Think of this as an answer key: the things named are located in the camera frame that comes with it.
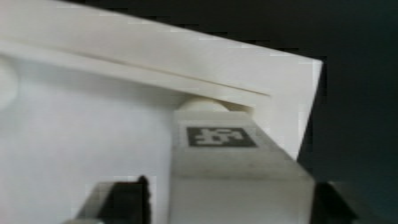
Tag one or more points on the white table leg with tag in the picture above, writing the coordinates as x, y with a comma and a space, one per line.
238, 183

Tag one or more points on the white square tabletop tray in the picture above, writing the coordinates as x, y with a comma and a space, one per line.
99, 72

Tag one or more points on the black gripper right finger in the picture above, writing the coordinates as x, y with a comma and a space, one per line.
337, 208

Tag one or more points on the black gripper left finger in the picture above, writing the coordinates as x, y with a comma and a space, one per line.
117, 203

